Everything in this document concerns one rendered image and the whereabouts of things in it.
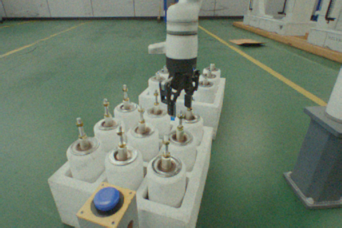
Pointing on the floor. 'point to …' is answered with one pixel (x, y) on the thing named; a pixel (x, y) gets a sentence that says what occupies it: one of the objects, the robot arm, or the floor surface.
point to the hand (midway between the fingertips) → (180, 107)
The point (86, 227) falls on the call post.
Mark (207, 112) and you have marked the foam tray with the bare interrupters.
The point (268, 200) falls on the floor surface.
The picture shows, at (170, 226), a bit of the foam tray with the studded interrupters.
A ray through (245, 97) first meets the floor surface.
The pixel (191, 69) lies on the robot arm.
